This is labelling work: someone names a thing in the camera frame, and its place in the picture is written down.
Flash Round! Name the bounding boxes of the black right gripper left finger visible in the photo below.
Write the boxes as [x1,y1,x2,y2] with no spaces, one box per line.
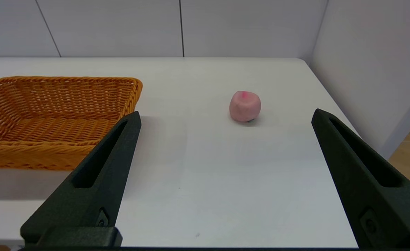
[20,111,142,248]

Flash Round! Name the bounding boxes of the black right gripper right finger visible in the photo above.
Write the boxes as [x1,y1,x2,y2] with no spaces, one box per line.
[311,108,410,249]

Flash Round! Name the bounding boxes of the pink peach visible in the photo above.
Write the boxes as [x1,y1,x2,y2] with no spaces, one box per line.
[229,91,262,123]

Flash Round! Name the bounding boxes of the orange woven wicker basket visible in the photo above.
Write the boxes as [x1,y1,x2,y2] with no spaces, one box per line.
[0,76,143,171]

